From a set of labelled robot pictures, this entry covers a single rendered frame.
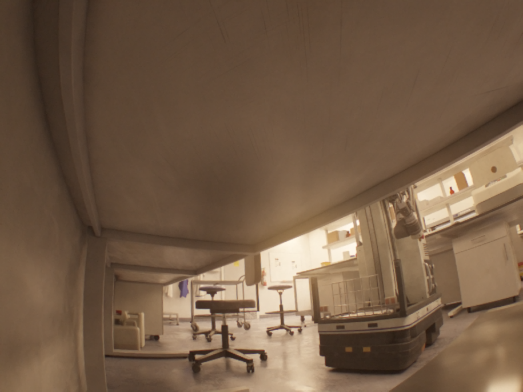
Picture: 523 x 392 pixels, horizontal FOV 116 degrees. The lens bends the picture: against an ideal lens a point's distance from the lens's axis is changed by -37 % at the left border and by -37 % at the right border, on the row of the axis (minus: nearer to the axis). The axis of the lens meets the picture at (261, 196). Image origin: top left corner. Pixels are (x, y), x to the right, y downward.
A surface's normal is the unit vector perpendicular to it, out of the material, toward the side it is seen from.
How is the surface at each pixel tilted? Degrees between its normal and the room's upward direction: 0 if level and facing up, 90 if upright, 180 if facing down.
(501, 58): 180
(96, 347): 90
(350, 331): 90
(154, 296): 90
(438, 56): 180
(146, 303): 90
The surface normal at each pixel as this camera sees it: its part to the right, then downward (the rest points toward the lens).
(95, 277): 0.50, -0.37
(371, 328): -0.78, -0.21
